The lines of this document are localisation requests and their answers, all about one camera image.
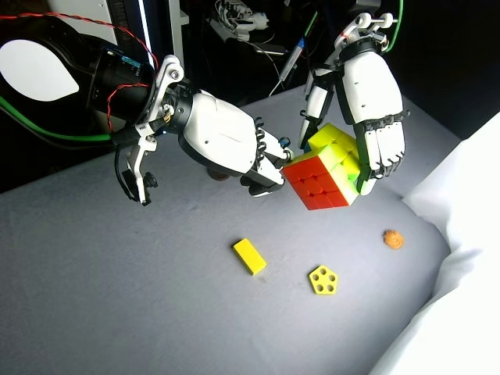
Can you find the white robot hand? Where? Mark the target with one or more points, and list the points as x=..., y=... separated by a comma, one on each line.
x=371, y=90
x=218, y=136

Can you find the multicoloured puzzle cube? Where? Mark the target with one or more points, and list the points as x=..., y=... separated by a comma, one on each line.
x=316, y=183

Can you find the brown round cookie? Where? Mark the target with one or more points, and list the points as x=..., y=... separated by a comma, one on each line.
x=218, y=175

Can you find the grey flat device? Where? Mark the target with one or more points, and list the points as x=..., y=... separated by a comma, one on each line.
x=269, y=48

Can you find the yellow rectangular block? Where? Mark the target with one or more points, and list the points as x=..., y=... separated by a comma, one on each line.
x=250, y=256

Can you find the white backdrop cloth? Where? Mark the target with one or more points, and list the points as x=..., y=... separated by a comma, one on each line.
x=468, y=195

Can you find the orange swirl toy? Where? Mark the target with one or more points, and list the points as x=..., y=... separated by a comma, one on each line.
x=393, y=240

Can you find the grey table cloth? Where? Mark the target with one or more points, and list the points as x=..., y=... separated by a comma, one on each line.
x=156, y=293

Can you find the yellow pentagon block with holes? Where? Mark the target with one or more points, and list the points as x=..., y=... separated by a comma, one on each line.
x=323, y=279

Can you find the white column with blue light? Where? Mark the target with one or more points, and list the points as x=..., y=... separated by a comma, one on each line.
x=86, y=11

